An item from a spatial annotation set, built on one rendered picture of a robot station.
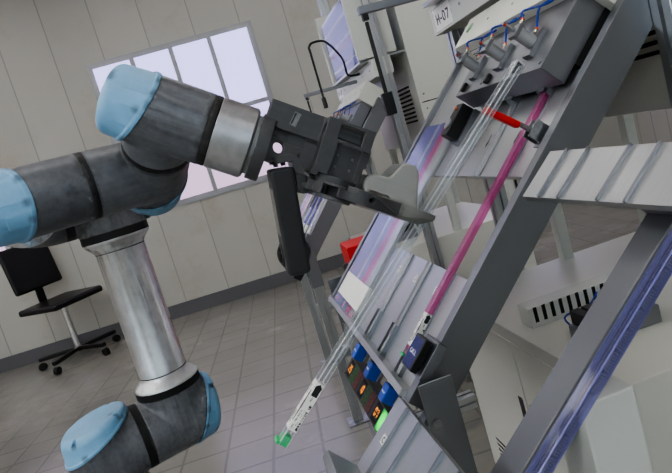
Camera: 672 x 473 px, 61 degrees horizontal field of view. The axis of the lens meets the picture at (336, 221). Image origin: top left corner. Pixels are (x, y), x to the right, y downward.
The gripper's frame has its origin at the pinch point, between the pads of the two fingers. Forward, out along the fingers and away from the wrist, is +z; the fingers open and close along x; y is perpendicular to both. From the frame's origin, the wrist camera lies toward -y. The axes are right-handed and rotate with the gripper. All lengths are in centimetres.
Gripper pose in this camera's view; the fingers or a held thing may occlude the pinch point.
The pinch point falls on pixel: (418, 220)
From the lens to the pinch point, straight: 64.8
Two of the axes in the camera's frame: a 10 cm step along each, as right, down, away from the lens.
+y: 3.1, -9.5, -0.1
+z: 9.3, 3.0, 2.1
